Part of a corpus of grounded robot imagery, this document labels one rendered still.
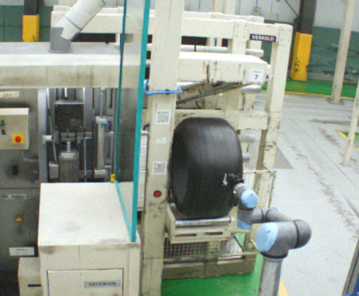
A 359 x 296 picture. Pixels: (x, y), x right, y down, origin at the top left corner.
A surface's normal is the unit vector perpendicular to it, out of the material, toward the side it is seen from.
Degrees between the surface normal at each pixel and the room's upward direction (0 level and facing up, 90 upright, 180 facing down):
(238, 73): 90
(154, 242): 90
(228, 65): 90
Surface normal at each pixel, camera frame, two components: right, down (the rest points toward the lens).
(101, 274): 0.23, 0.37
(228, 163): 0.25, -0.08
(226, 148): 0.23, -0.36
